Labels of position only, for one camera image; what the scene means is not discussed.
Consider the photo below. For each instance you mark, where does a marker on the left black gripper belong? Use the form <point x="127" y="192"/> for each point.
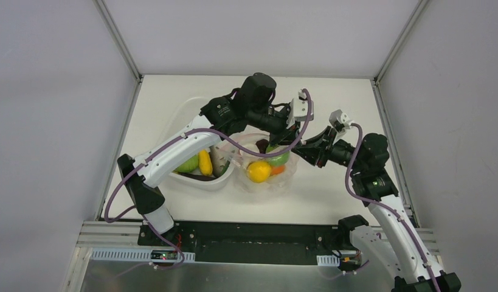
<point x="289" y="131"/>

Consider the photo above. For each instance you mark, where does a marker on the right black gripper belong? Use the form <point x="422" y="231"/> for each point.
<point x="320" y="147"/>

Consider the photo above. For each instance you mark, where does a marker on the green lime toy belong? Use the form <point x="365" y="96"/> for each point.
<point x="279" y="160"/>

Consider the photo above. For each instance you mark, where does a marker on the dark purple plum toy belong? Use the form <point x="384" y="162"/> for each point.
<point x="262" y="145"/>

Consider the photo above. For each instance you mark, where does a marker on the orange toy fruit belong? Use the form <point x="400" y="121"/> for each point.
<point x="276" y="170"/>

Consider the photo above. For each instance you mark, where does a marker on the clear zip top bag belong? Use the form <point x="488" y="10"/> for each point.
<point x="241" y="159"/>

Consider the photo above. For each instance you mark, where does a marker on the yellow lemon toy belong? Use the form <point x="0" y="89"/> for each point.
<point x="258" y="171"/>

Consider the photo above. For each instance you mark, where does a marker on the white plastic basket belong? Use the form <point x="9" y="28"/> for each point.
<point x="179" y="118"/>

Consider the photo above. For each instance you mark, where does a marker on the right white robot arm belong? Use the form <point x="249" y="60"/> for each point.
<point x="404" y="257"/>

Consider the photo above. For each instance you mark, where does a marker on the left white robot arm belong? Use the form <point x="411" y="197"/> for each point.
<point x="249" y="105"/>

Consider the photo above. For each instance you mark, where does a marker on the grey fish toy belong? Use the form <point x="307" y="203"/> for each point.
<point x="220" y="164"/>

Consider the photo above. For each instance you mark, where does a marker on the yellow corn toy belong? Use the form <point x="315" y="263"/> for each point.
<point x="205" y="163"/>

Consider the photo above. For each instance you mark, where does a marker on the green round vegetable toy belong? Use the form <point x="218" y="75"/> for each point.
<point x="189" y="165"/>

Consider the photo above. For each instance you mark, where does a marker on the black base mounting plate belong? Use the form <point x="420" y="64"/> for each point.
<point x="257" y="243"/>

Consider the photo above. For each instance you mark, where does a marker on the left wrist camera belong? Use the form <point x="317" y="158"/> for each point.
<point x="301" y="109"/>

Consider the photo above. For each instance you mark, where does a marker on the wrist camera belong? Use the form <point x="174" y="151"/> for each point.
<point x="341" y="122"/>
<point x="301" y="109"/>

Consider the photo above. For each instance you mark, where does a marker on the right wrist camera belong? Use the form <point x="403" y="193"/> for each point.
<point x="341" y="122"/>

